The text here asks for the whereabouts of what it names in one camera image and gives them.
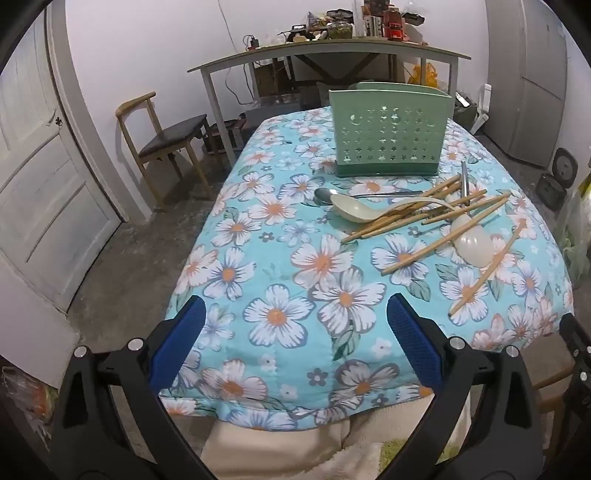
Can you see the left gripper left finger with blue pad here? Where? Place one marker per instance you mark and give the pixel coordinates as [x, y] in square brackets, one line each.
[170, 342]

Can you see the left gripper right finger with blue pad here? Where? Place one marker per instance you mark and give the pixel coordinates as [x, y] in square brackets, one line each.
[413, 334]

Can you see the white ceramic soup spoon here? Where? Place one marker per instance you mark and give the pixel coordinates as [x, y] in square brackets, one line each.
[475, 247]

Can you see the bamboo chopstick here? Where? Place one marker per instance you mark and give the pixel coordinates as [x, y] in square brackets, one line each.
[355, 235]
[440, 191]
[415, 219]
[456, 233]
[496, 261]
[458, 212]

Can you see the floral turquoise tablecloth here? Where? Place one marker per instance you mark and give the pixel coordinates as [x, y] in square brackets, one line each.
[296, 334]

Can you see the white panel door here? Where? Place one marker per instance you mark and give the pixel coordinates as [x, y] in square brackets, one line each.
[55, 219]

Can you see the black rice cooker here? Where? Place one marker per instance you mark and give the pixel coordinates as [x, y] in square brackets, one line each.
[552, 186]

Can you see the wooden chair black seat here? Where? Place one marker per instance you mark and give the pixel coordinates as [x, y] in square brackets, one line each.
[165, 142]

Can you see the green perforated utensil holder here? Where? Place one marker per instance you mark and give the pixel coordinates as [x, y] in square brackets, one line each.
[389, 129]

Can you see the grey refrigerator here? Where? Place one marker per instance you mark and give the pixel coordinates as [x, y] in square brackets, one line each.
[528, 76]

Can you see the clutter pile on desk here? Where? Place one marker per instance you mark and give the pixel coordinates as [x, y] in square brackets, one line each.
[276, 22]

